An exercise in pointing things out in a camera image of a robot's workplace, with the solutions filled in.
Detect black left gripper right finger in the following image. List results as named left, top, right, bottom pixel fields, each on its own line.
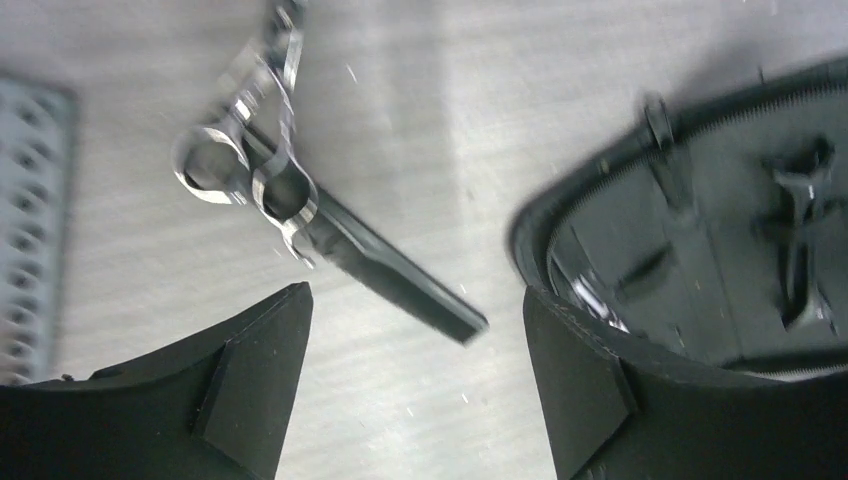
left=523, top=288, right=847, bottom=479

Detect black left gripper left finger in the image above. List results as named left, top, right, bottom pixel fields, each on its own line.
left=1, top=282, right=313, bottom=479

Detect black tool pouch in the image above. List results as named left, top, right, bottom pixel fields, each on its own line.
left=509, top=57, right=847, bottom=377

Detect black comb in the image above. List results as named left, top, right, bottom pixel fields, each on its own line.
left=246, top=127, right=489, bottom=344

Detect black hair clip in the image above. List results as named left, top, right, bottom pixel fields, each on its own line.
left=756, top=136, right=839, bottom=334

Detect silver thinning scissors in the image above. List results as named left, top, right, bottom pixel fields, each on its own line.
left=547, top=226, right=630, bottom=333

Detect silver hair scissors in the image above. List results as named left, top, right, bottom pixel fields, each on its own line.
left=172, top=1, right=318, bottom=268

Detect grey studded base plate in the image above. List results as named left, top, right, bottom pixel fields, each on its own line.
left=1, top=71, right=79, bottom=386

